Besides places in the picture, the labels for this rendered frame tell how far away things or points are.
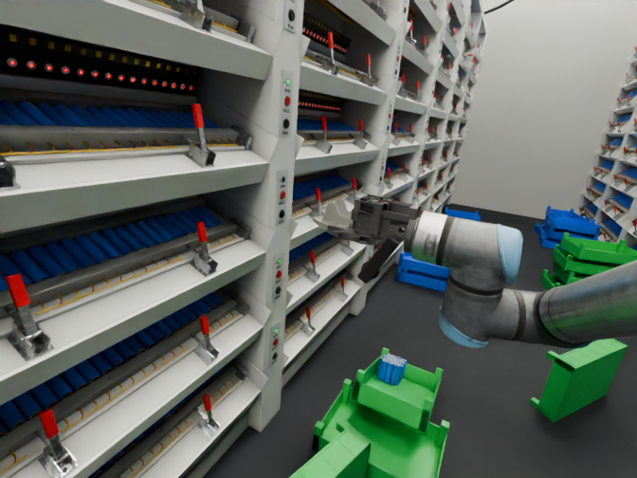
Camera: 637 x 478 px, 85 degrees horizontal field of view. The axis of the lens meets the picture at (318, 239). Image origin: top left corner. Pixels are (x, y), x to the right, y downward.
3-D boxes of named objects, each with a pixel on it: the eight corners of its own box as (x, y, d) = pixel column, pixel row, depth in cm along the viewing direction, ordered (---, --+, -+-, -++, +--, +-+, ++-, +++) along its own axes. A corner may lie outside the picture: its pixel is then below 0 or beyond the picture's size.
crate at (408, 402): (377, 369, 120) (383, 346, 120) (437, 393, 112) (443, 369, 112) (350, 398, 93) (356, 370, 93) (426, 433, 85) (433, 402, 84)
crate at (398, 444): (444, 445, 94) (449, 422, 91) (429, 514, 77) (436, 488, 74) (343, 398, 106) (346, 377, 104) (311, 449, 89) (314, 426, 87)
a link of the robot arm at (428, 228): (441, 256, 66) (431, 272, 58) (416, 249, 68) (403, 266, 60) (451, 211, 63) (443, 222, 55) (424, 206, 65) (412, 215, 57)
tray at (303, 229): (368, 209, 137) (385, 178, 130) (282, 254, 85) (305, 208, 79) (327, 181, 142) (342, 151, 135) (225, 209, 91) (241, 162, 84)
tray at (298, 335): (356, 294, 149) (372, 270, 143) (276, 378, 98) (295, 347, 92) (319, 266, 154) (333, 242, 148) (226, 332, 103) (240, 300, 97)
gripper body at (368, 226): (365, 193, 70) (425, 204, 65) (359, 233, 72) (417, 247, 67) (350, 198, 63) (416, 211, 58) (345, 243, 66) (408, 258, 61)
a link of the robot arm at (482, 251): (512, 299, 54) (531, 240, 50) (431, 277, 59) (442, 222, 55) (513, 275, 62) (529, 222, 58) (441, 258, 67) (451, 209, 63)
